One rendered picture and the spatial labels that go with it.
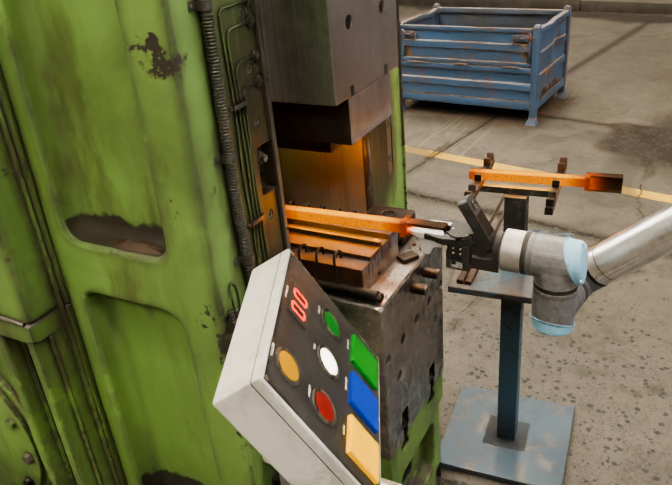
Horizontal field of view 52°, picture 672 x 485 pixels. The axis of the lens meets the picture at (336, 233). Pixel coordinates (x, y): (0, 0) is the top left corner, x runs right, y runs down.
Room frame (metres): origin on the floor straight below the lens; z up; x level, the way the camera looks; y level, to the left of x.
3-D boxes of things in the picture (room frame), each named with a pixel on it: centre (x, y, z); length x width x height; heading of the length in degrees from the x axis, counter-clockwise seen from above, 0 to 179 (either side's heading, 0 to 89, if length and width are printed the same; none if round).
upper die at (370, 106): (1.48, 0.08, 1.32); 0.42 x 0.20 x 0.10; 60
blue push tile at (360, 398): (0.84, -0.01, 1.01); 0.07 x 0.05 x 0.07; 175
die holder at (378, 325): (1.54, 0.06, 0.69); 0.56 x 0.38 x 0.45; 60
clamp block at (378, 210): (1.56, -0.14, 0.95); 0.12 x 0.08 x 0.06; 60
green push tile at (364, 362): (0.94, -0.02, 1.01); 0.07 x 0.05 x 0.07; 175
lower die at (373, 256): (1.48, 0.08, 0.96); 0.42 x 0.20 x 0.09; 60
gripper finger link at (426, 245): (1.33, -0.20, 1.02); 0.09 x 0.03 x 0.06; 63
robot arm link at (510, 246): (1.25, -0.37, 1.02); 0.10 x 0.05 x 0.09; 150
